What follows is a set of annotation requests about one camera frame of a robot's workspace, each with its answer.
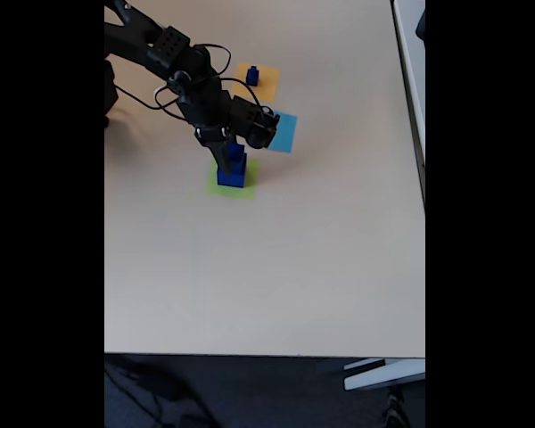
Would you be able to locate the medium blue cube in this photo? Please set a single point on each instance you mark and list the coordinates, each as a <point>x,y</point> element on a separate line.
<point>239,157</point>

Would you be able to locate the small blue cube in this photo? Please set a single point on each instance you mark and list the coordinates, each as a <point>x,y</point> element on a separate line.
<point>251,78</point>

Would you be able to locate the green paper square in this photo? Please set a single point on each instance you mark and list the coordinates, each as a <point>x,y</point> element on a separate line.
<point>214,189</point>

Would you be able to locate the light blue paper square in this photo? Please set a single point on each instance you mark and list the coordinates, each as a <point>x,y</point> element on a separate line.
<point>287,134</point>

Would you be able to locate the orange paper square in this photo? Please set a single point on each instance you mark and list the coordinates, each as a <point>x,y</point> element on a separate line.
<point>269,80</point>

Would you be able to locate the large blue cube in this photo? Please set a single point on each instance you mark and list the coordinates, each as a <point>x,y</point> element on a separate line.
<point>232,179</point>

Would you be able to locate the white neighbouring table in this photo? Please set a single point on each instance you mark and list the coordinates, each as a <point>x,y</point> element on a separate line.
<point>410,67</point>

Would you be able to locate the dark blue object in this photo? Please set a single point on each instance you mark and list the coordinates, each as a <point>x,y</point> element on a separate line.
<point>422,27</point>

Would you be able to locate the white table foot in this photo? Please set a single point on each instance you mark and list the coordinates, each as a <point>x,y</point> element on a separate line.
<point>383,374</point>

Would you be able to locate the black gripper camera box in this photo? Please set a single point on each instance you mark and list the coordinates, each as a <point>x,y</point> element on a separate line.
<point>256,125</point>

